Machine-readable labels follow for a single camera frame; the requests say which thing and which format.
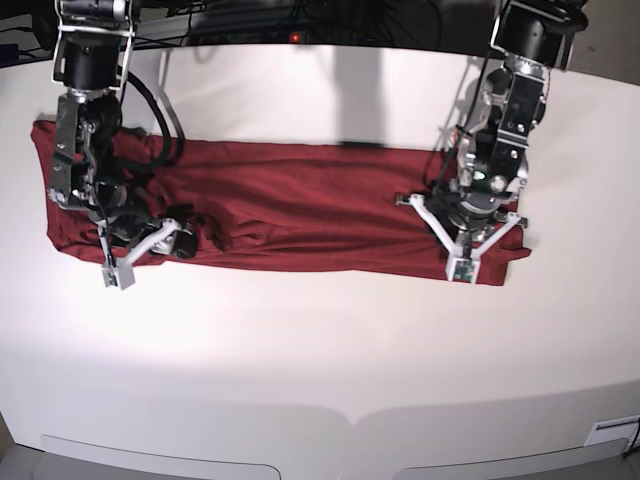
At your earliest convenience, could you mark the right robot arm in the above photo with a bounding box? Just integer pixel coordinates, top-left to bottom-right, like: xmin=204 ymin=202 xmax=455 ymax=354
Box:
xmin=48 ymin=1 xmax=197 ymax=266

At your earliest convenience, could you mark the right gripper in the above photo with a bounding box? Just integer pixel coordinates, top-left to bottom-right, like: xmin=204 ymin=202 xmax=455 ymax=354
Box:
xmin=97 ymin=199 xmax=198 ymax=260

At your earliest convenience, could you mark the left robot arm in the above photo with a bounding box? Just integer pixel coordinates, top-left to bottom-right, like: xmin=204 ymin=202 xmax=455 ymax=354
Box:
xmin=423 ymin=1 xmax=589 ymax=247

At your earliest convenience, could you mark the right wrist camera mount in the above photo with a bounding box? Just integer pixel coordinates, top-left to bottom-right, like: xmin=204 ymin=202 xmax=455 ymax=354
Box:
xmin=98 ymin=220 xmax=178 ymax=290

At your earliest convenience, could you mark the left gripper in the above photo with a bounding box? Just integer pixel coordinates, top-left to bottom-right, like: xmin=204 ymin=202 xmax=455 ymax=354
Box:
xmin=439 ymin=192 xmax=508 ymax=245

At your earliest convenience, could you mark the red long-sleeve T-shirt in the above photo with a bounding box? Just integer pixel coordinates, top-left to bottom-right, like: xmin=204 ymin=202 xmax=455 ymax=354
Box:
xmin=30 ymin=119 xmax=532 ymax=289

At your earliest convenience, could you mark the white label box with cable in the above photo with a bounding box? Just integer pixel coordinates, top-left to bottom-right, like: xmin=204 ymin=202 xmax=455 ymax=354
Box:
xmin=584 ymin=415 xmax=639 ymax=452

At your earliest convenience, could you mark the black power strip red switch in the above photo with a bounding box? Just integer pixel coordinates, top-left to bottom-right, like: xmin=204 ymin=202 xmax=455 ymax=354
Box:
xmin=186 ymin=31 xmax=309 ymax=46

